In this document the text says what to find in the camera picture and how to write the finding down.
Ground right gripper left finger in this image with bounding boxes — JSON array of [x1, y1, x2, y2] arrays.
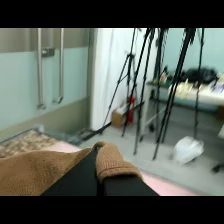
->
[[41, 147, 104, 197]]

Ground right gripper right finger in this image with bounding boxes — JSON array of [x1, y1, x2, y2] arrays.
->
[[102, 175, 160, 197]]

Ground brown knit garment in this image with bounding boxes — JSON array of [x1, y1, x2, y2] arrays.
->
[[0, 140, 145, 197]]

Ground cardboard box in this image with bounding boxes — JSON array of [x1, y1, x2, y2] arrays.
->
[[111, 107, 129, 129]]

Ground white plastic bag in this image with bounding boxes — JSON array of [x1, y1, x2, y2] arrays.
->
[[171, 135, 205, 166]]

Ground red fire extinguisher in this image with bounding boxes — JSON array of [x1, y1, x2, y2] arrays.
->
[[126, 95, 137, 124]]

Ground black tripod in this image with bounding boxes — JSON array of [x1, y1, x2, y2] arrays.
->
[[121, 28, 170, 156], [152, 28, 206, 161], [99, 28, 146, 135]]

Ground cluttered side table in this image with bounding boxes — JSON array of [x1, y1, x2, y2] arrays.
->
[[139, 67, 224, 143]]

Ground silver door handle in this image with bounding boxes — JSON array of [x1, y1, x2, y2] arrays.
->
[[53, 28, 65, 105], [36, 28, 47, 111]]

